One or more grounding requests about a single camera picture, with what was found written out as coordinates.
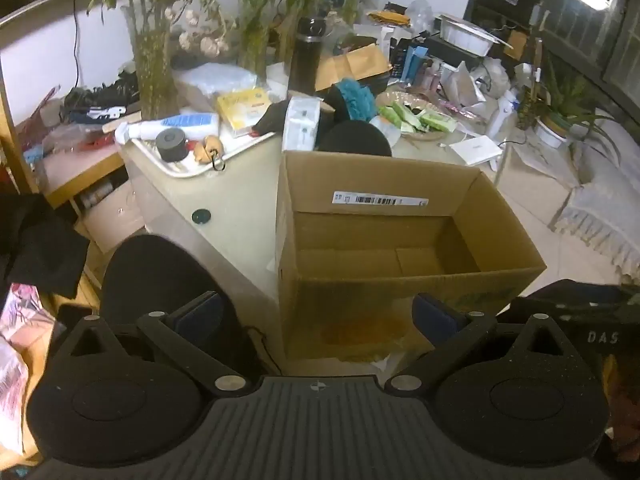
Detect glass vase with bamboo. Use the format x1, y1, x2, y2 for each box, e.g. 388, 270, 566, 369
200, 0, 321, 78
35, 0, 211, 120

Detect dried white flowers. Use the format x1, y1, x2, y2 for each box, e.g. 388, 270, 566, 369
170, 5, 236, 58

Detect black printed cloth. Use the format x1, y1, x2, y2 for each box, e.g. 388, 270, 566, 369
60, 70, 141, 123

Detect yellow medicine box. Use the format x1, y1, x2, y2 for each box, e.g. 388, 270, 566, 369
216, 87, 273, 138

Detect white plastic bottle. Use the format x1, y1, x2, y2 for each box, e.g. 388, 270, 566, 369
487, 87, 521, 141

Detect white paper bag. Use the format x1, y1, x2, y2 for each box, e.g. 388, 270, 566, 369
440, 61, 488, 106

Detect potted green plant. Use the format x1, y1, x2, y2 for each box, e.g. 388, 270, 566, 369
517, 60, 621, 150

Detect brown cardboard box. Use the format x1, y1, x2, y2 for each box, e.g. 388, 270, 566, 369
275, 151, 547, 361

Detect tan plush keychain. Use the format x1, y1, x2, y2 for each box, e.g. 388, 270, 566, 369
194, 135, 227, 172

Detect wooden side table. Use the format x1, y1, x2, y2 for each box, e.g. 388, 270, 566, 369
15, 110, 146, 256

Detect white lotion bottle blue label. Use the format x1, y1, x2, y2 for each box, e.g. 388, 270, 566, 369
116, 112, 221, 142

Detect white fringed blanket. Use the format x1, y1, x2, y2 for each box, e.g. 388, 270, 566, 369
552, 110, 640, 281

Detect pink printed bag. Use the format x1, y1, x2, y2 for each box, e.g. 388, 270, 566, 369
0, 282, 57, 461

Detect white tray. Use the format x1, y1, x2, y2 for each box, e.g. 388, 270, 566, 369
116, 129, 278, 179

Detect teal bath pouf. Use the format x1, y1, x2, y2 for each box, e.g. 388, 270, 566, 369
327, 78, 377, 122

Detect blue carton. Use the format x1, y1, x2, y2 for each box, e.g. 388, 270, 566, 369
400, 45, 430, 85

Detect white plastic bag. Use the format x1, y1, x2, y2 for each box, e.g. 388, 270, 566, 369
175, 65, 258, 98

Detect black thermos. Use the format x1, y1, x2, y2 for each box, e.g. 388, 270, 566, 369
289, 16, 327, 95

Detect white flat box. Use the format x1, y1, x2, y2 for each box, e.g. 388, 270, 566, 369
448, 135, 503, 167

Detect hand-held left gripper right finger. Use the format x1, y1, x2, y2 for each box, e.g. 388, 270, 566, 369
385, 291, 589, 396

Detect white plastic container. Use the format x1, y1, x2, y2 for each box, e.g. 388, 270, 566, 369
434, 14, 513, 57

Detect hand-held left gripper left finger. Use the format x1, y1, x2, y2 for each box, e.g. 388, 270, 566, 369
47, 290, 251, 396

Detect white tissue pack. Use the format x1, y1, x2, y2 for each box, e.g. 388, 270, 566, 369
281, 96, 322, 152

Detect black glove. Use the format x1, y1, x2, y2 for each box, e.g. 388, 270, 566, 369
250, 101, 291, 136

